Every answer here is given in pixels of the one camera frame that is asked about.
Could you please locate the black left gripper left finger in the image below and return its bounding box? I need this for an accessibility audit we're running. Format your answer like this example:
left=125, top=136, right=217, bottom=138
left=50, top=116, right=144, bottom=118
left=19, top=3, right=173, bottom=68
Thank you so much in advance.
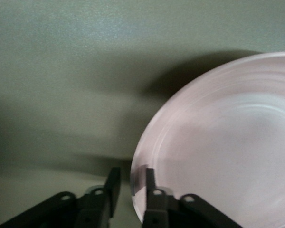
left=75, top=167, right=122, bottom=228

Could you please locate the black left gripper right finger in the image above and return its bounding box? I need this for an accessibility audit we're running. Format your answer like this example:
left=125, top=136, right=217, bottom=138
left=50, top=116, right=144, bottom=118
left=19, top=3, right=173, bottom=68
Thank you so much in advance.
left=142, top=168, right=179, bottom=228

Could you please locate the pink plate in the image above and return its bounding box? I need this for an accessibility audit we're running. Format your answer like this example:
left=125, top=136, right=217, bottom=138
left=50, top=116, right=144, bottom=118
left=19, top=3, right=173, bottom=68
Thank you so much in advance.
left=130, top=51, right=285, bottom=228

